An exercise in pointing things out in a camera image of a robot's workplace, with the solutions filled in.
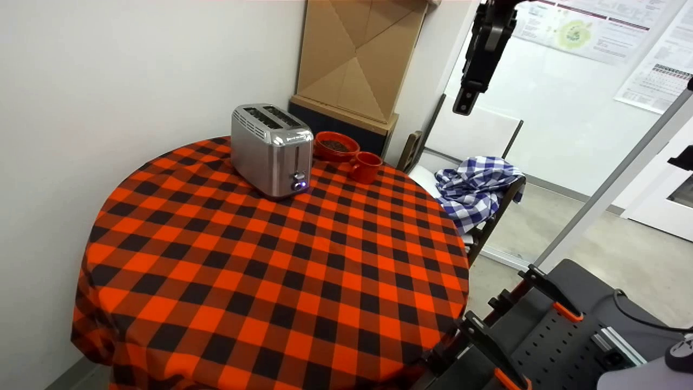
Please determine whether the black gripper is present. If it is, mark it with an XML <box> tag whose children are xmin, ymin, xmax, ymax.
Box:
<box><xmin>449</xmin><ymin>0</ymin><xmax>520</xmax><ymax>119</ymax></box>

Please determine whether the silver two-slot toaster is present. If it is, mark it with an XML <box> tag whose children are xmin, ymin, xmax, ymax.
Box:
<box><xmin>230</xmin><ymin>101</ymin><xmax>316</xmax><ymax>202</ymax></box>

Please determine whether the dark leaning panel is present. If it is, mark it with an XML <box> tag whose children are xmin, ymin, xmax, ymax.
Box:
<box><xmin>394</xmin><ymin>128</ymin><xmax>428</xmax><ymax>175</ymax></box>

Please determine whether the blue white checkered cloth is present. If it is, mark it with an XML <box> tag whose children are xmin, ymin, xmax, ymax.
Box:
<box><xmin>431</xmin><ymin>153</ymin><xmax>524</xmax><ymax>235</ymax></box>

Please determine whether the brown cardboard box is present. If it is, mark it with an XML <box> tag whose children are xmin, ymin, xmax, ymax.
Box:
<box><xmin>289</xmin><ymin>0</ymin><xmax>437</xmax><ymax>137</ymax></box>

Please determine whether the black chair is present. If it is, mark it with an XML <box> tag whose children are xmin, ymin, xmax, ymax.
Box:
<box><xmin>462</xmin><ymin>173</ymin><xmax>527</xmax><ymax>266</ymax></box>

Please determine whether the red cup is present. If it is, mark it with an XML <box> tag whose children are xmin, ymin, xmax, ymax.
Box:
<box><xmin>339</xmin><ymin>149</ymin><xmax>385</xmax><ymax>186</ymax></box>

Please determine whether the red bowl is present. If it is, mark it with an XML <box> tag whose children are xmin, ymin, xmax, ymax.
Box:
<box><xmin>312</xmin><ymin>128</ymin><xmax>362</xmax><ymax>164</ymax></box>

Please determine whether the black box base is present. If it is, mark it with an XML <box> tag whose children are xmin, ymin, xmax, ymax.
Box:
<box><xmin>285</xmin><ymin>96</ymin><xmax>395</xmax><ymax>155</ymax></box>

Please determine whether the aluminium profile pole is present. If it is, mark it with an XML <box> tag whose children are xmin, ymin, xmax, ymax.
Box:
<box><xmin>532</xmin><ymin>75</ymin><xmax>693</xmax><ymax>278</ymax></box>

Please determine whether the orange black checkered tablecloth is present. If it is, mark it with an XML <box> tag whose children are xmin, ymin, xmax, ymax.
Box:
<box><xmin>69</xmin><ymin>135</ymin><xmax>472</xmax><ymax>390</ymax></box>

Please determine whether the grey round device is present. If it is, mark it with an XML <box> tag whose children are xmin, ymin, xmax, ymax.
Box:
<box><xmin>662</xmin><ymin>332</ymin><xmax>693</xmax><ymax>375</ymax></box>

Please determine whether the wall poster with green circle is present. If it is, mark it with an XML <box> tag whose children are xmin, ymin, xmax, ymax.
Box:
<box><xmin>513</xmin><ymin>0</ymin><xmax>688</xmax><ymax>69</ymax></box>

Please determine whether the wall poster with text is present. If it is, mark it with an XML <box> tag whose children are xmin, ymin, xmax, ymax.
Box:
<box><xmin>614</xmin><ymin>0</ymin><xmax>693</xmax><ymax>114</ymax></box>

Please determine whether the black wall mount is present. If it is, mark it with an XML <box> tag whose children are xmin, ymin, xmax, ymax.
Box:
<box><xmin>665</xmin><ymin>143</ymin><xmax>693</xmax><ymax>173</ymax></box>

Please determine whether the black cable on cart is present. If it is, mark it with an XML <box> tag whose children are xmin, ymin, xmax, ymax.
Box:
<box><xmin>610</xmin><ymin>288</ymin><xmax>693</xmax><ymax>335</ymax></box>

